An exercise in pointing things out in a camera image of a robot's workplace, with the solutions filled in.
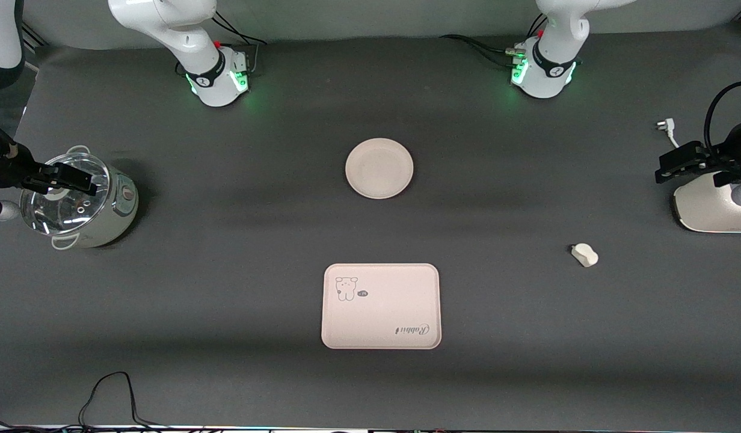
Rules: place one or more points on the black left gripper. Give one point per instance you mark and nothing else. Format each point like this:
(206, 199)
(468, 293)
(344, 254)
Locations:
(726, 150)

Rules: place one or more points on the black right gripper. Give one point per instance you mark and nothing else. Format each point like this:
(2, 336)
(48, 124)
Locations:
(14, 164)

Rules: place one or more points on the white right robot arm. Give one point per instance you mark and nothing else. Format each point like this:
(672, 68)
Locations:
(184, 36)

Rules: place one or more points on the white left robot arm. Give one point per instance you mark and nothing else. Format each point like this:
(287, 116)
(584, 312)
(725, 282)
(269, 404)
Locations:
(554, 54)

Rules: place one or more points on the small white bun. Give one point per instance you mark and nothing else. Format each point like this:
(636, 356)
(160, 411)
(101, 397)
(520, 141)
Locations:
(586, 255)

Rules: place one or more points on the round beige plate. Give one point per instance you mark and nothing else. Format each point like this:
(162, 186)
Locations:
(379, 168)

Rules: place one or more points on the beige rectangular printed tray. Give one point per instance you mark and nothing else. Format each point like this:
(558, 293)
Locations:
(382, 313)

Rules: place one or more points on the glass cooker lid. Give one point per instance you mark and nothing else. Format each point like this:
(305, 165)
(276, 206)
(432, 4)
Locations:
(61, 213)

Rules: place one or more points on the white power plug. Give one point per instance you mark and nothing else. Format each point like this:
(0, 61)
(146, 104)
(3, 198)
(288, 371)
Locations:
(665, 126)

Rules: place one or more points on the white toaster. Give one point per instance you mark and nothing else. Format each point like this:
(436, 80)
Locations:
(707, 207)

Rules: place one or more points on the pale green electric cooker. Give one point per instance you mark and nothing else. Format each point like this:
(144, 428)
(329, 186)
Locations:
(115, 210)

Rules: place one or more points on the dark grey table cloth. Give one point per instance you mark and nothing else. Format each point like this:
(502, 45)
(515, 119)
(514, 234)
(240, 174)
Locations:
(238, 282)

